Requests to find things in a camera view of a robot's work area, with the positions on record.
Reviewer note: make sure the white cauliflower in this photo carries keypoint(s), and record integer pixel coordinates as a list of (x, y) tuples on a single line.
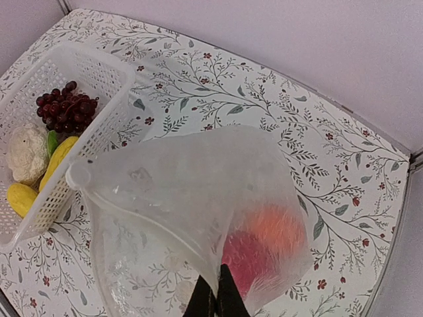
[(27, 153)]

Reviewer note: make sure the dark red grape bunch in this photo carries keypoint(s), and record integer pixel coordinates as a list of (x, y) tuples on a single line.
[(65, 110)]

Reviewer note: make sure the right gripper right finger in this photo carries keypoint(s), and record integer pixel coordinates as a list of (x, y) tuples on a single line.
[(229, 301)]

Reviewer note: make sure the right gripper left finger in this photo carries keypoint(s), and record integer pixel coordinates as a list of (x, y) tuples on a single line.
[(202, 301)]

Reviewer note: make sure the red bell pepper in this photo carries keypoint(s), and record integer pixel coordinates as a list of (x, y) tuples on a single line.
[(254, 265)]

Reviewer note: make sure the yellow squash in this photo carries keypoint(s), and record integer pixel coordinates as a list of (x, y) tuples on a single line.
[(20, 198), (57, 157)]

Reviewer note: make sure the orange mini pumpkin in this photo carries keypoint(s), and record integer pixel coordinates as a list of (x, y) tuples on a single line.
[(278, 229)]

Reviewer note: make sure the clear zip top bag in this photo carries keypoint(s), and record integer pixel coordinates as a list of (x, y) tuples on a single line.
[(172, 202)]

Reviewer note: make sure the yellow squash left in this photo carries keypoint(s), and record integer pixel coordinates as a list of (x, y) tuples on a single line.
[(20, 198)]

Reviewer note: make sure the floral patterned table mat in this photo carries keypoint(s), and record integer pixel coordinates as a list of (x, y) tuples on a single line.
[(349, 179)]

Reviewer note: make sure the yellow squash right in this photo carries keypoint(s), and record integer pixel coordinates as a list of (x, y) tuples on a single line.
[(57, 157)]

